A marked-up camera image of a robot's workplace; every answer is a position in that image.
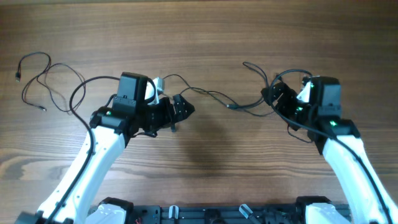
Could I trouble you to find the thin black usb cable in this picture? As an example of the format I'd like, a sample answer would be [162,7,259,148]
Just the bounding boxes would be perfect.
[15,51,87,113]

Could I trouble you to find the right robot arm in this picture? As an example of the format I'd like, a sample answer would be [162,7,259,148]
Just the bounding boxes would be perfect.
[261,76,397,223]

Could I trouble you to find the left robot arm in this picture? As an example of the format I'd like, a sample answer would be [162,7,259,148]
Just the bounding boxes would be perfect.
[16,72,195,223]

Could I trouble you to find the left camera black cable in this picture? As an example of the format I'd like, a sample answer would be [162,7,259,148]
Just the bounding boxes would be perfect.
[43,75,156,224]

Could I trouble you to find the camera black cable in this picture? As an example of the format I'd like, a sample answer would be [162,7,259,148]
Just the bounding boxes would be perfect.
[43,75,156,224]
[267,68,394,224]

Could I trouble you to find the right camera black cable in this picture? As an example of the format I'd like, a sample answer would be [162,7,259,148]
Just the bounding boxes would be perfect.
[267,68,394,224]

